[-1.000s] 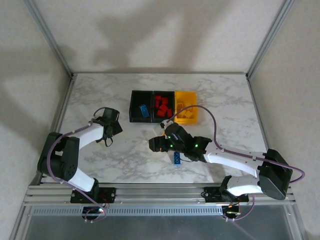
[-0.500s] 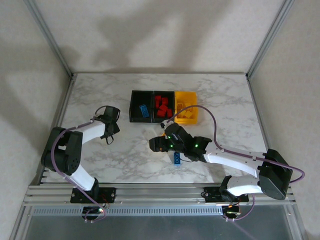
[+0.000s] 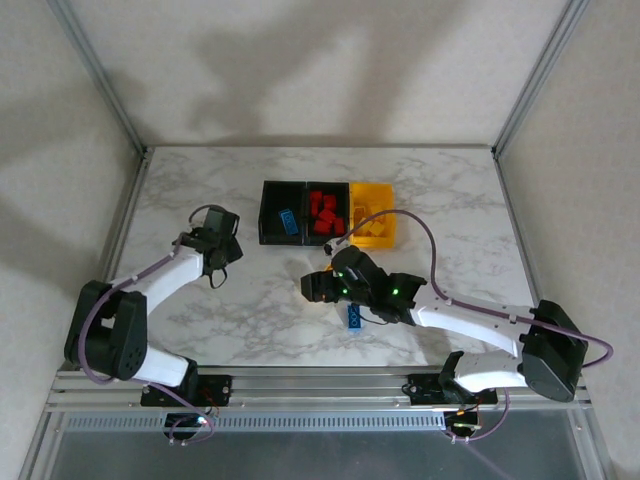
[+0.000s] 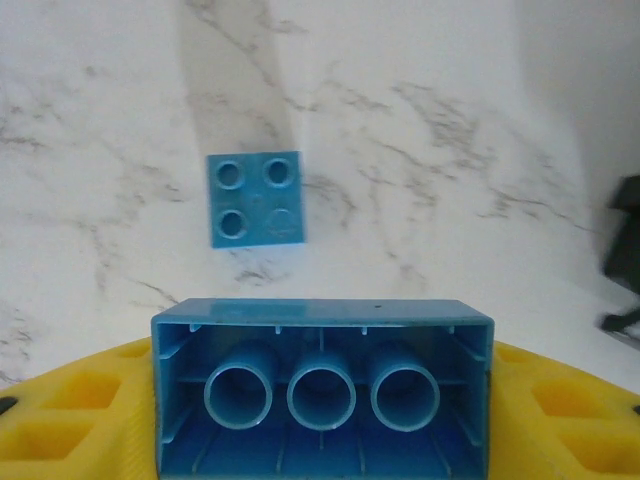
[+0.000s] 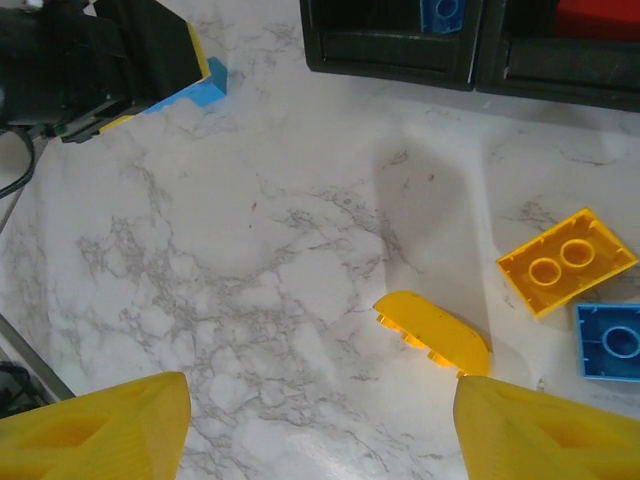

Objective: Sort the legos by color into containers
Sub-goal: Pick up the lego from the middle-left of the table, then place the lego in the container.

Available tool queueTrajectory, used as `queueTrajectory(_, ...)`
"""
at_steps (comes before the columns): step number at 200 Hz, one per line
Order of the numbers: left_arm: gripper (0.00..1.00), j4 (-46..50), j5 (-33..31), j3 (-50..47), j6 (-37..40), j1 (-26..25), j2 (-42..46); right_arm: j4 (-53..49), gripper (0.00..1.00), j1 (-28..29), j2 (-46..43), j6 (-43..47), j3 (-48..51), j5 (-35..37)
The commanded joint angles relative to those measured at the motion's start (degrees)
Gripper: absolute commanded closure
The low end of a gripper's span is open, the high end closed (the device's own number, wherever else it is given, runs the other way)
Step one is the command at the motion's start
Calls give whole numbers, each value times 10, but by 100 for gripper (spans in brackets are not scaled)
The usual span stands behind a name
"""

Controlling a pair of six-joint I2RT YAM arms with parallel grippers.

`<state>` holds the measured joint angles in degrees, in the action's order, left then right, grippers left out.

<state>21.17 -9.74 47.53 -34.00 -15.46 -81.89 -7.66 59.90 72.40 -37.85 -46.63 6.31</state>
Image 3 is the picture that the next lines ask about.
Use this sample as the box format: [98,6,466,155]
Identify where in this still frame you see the aluminium frame post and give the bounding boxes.
[47,0,149,154]
[492,0,592,154]

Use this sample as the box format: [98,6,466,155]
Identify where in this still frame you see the perforated metal strip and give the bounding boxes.
[62,412,449,434]

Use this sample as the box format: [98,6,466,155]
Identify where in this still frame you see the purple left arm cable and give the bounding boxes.
[77,203,229,446]

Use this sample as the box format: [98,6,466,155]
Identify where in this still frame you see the grey metal panel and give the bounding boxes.
[19,432,616,480]

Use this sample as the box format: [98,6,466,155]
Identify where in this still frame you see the aluminium table side rail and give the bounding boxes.
[492,149,619,480]
[99,149,154,289]

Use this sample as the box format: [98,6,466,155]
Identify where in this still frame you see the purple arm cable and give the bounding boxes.
[323,209,615,444]
[77,203,229,446]

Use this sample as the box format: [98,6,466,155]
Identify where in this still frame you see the black base connector box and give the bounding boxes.
[442,407,484,439]
[163,410,214,442]

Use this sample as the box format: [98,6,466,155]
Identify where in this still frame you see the black plastic bin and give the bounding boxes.
[258,179,307,247]
[302,180,351,247]

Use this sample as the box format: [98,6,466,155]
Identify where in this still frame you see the blue lego brick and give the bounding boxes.
[345,302,365,334]
[278,208,300,236]

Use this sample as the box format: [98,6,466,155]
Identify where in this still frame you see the yellow plastic bin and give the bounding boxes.
[347,182,398,250]

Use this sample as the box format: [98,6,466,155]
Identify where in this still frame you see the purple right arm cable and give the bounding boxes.
[323,209,615,444]

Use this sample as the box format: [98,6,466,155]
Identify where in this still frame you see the aluminium mounting rail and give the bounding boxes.
[47,367,589,412]

